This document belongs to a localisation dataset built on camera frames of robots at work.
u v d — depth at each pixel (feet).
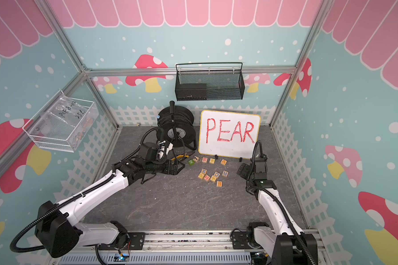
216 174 3.10
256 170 2.11
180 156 3.36
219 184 3.01
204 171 3.17
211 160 3.28
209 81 3.07
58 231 1.27
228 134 3.18
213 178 3.08
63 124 2.37
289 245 1.29
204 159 3.34
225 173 3.09
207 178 3.08
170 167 2.25
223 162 3.27
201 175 3.09
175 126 2.80
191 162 3.27
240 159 3.34
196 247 2.43
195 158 3.36
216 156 3.35
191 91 2.96
